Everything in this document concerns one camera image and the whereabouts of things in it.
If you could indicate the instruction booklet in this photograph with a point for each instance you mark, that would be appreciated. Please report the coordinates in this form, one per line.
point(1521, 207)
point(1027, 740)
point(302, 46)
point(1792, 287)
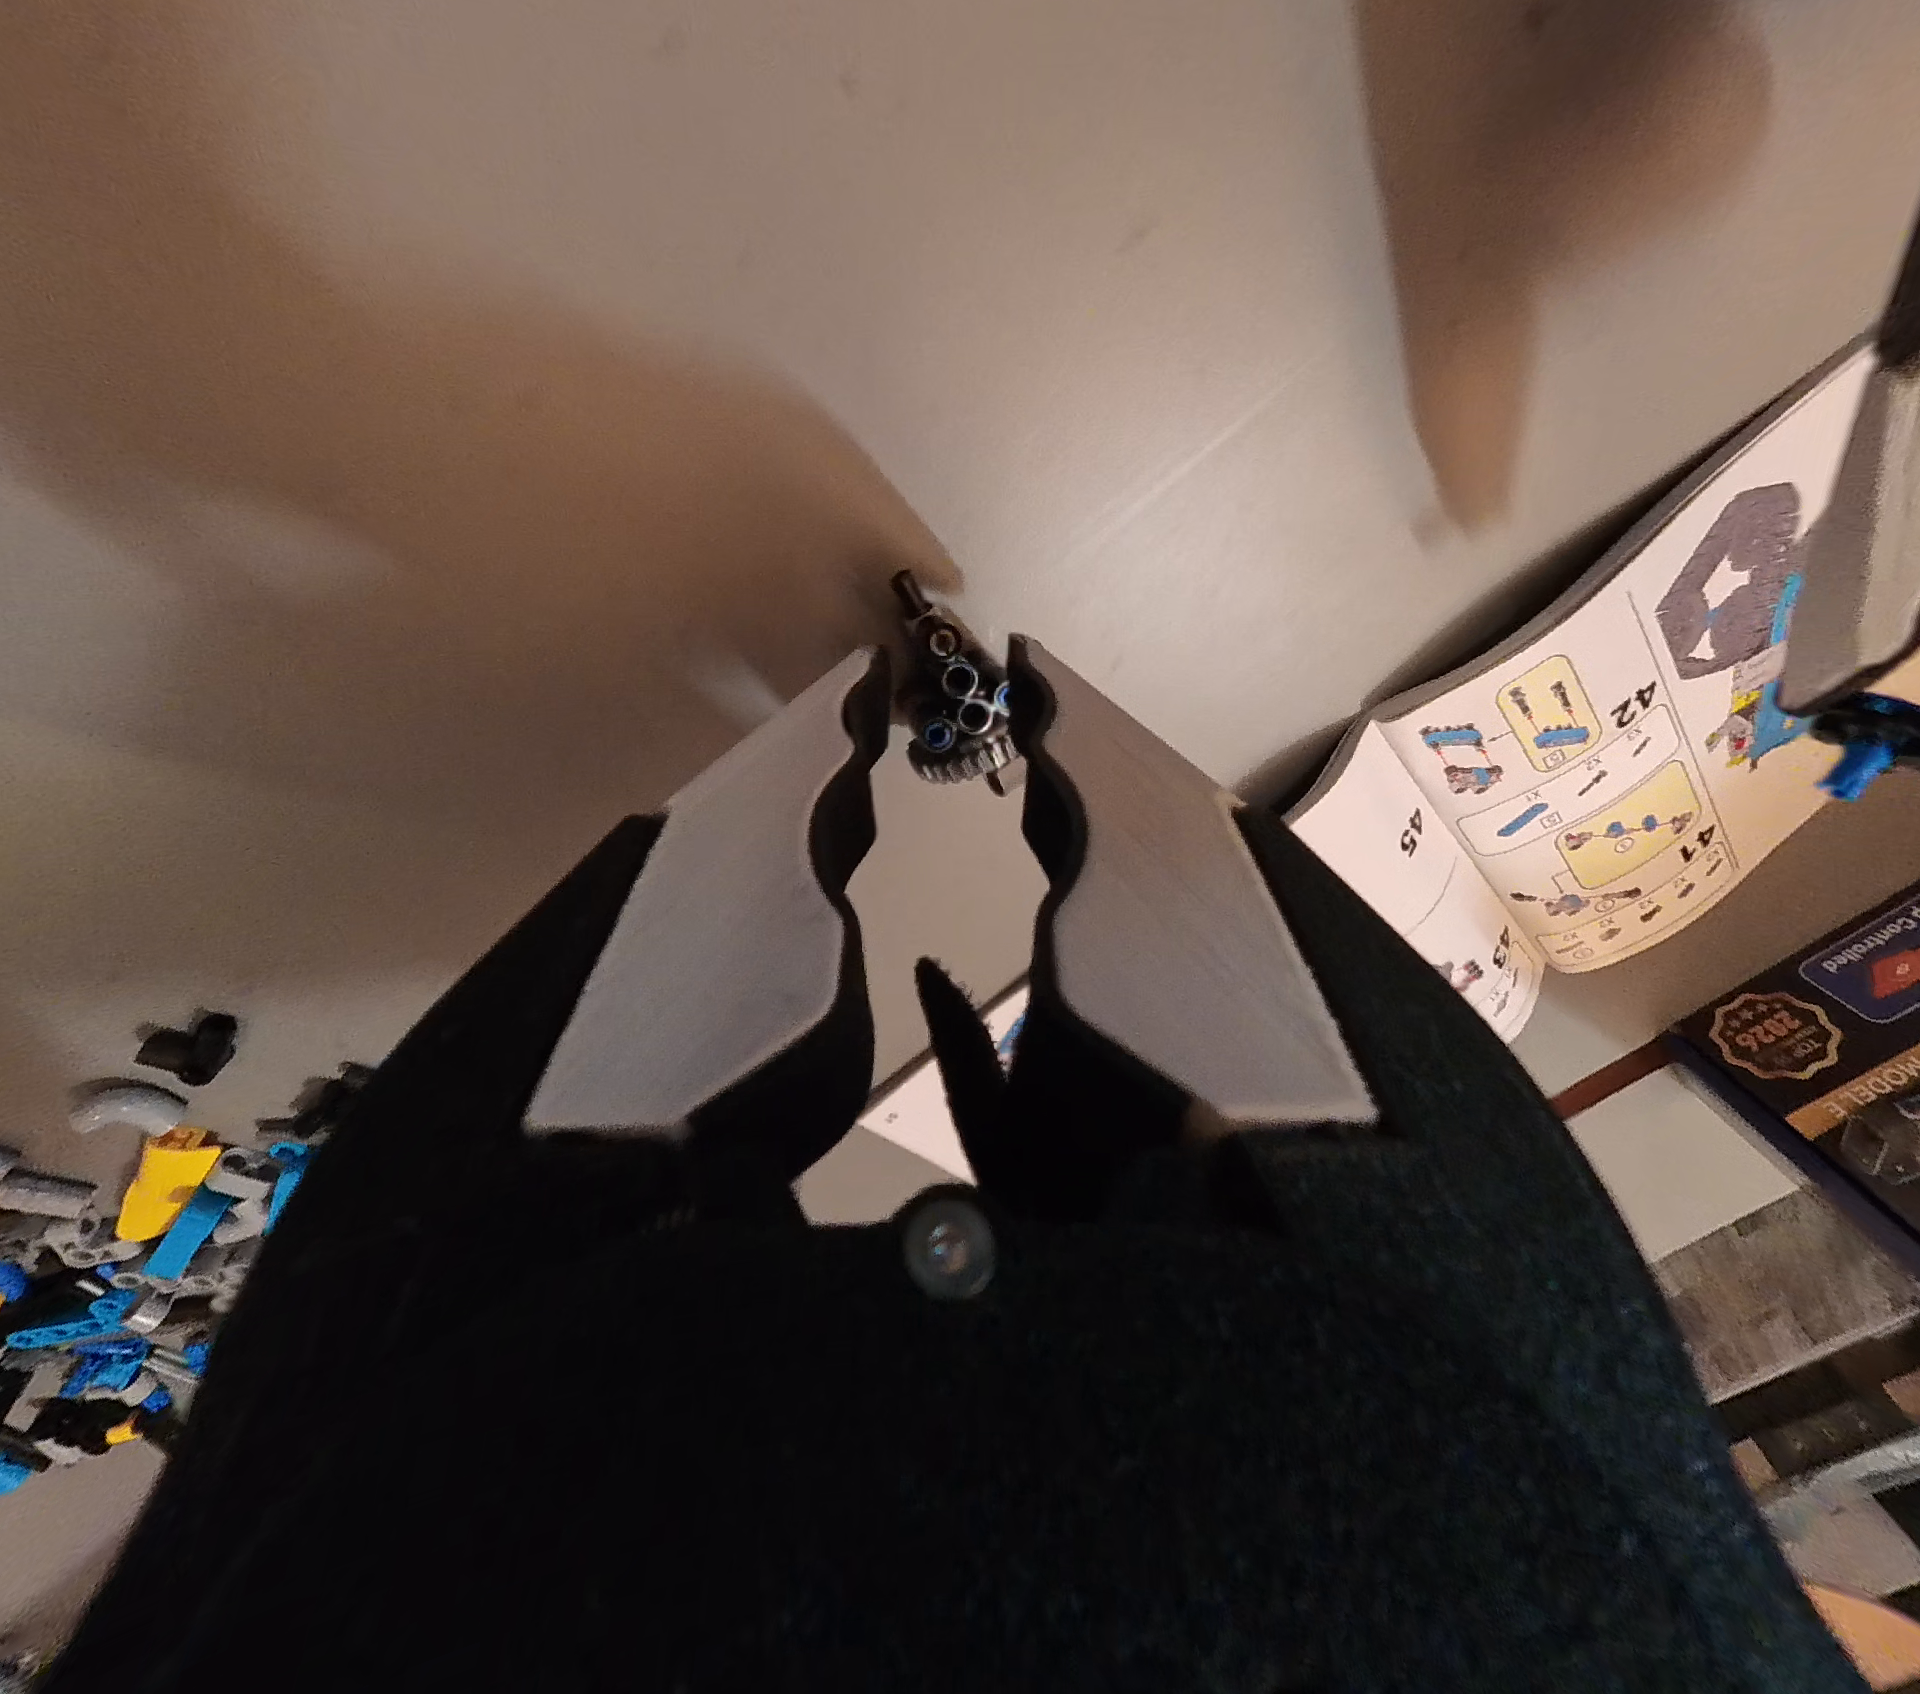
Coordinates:
point(1575, 794)

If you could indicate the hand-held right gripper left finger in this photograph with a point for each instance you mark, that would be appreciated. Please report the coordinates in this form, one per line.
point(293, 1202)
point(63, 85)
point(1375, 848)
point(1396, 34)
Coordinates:
point(706, 959)

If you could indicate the grey gear brick assembly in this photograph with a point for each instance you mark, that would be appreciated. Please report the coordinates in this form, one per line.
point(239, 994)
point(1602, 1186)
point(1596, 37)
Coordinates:
point(953, 705)

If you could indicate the spread of blue yellow bricks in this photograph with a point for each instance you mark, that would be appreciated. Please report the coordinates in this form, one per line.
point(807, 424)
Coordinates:
point(150, 1214)

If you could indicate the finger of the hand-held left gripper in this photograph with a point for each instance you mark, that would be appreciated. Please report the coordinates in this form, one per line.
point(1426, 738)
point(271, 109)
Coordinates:
point(1859, 539)

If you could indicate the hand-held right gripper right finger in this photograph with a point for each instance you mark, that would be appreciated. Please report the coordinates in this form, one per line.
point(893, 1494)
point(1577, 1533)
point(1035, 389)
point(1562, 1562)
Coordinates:
point(1201, 959)

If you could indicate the robot kit box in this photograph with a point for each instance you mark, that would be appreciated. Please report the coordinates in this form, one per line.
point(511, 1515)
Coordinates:
point(1830, 1050)

